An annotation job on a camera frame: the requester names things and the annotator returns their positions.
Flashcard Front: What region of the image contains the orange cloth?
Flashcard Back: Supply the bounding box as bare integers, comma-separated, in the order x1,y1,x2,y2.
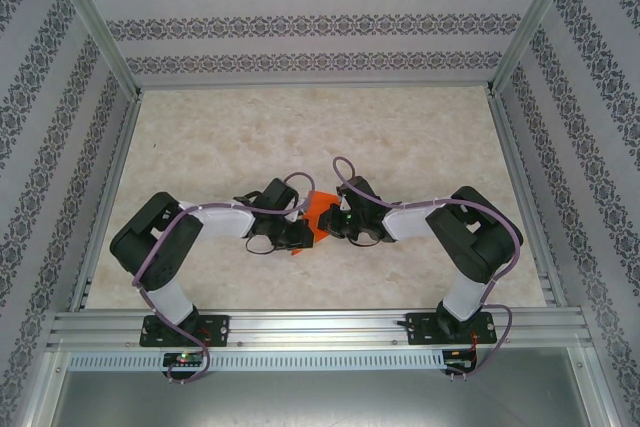
291,190,342,257

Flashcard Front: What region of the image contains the grey metal panel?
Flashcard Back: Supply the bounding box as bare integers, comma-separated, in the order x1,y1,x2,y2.
49,370,599,427

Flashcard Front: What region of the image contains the thin black right gripper cable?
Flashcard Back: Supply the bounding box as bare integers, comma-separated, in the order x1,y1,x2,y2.
349,231,381,249

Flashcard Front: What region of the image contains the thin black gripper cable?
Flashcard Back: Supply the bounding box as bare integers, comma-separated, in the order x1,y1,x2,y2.
349,231,381,249
244,234,281,256

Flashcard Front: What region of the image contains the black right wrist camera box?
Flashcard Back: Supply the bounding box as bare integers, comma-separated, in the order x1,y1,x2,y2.
344,175,381,208

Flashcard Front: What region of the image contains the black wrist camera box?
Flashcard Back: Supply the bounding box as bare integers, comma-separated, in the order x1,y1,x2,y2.
262,177,300,211
344,175,381,208

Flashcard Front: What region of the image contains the thin black left gripper cable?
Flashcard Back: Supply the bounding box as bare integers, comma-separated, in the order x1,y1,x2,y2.
244,234,281,256

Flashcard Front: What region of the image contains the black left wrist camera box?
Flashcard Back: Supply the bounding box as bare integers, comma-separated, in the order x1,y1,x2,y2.
262,177,300,211

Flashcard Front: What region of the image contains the aluminium mounting rail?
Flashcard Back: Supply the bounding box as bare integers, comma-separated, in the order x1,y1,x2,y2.
47,310,594,348

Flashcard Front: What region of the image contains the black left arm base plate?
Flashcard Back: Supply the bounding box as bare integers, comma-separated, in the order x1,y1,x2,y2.
139,314,231,348

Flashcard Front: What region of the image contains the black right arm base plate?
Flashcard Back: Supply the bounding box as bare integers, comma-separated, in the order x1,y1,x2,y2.
405,311,497,347

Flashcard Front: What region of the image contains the slotted grey cable duct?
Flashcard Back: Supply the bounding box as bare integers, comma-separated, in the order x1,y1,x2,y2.
67,350,446,372

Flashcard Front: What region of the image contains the aluminium table side rail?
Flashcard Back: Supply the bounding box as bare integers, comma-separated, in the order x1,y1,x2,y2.
67,89,146,312
485,89,570,309

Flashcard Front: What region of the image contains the aluminium frame post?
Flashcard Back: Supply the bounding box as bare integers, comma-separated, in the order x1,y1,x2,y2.
485,0,586,97
46,0,143,98

